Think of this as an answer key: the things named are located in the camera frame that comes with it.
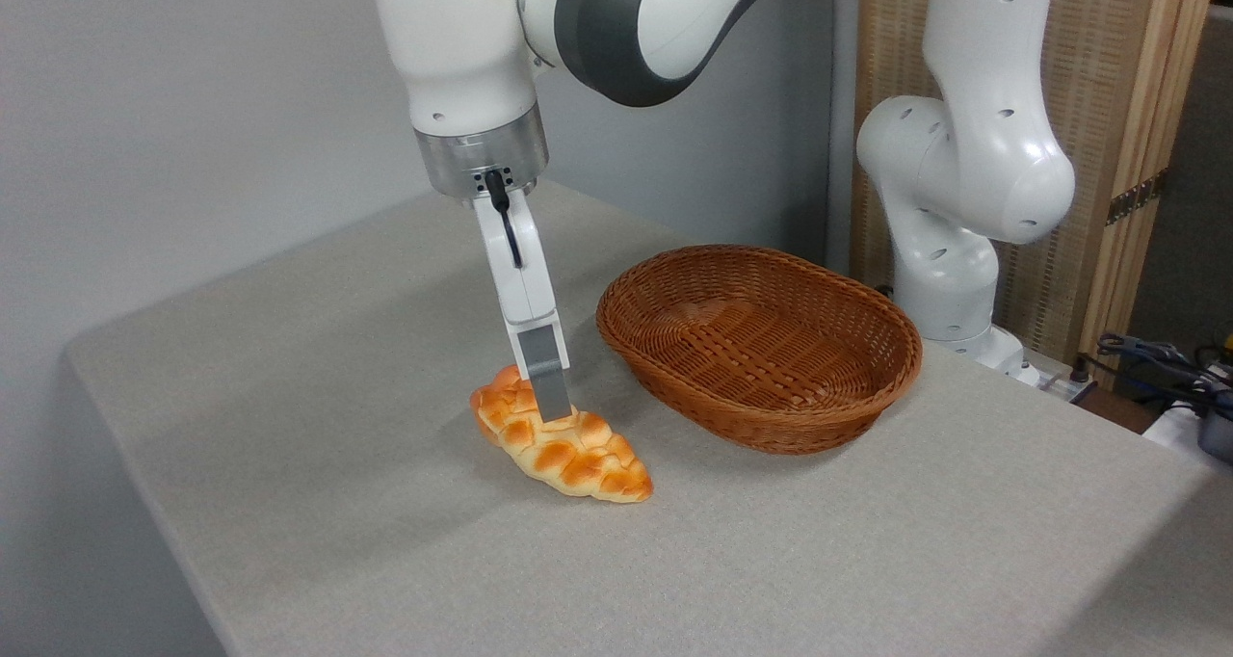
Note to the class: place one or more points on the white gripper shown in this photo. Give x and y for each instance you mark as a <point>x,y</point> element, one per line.
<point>521,276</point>

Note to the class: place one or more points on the braided golden bread loaf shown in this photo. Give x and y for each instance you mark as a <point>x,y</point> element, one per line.
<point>568,450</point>

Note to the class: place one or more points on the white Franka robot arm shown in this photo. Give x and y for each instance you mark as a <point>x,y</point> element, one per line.
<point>973,166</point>

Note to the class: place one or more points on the brown woven wicker basket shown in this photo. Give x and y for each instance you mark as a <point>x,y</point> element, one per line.
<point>761,349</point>

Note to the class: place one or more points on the metal screen hinge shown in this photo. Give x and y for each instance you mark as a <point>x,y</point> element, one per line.
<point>1137,197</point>

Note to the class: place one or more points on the wooden framed woven screen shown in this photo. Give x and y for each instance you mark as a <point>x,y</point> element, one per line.
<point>1098,79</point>

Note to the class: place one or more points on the white cloth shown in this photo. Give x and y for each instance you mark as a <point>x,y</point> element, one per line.
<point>1177,428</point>

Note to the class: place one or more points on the grey plastic box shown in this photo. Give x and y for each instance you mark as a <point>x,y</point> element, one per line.
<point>1218,437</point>

